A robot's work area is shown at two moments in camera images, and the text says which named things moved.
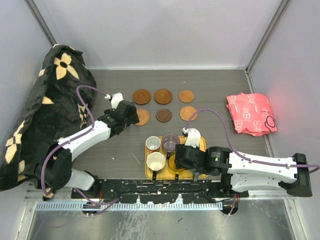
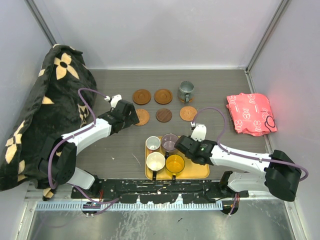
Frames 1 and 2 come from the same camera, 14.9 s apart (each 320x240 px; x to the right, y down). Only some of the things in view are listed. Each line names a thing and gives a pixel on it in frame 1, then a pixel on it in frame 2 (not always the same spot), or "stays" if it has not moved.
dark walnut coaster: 163,115 stays
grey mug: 196,176 to 186,88
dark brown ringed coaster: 163,96 stays
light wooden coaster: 187,112 stays
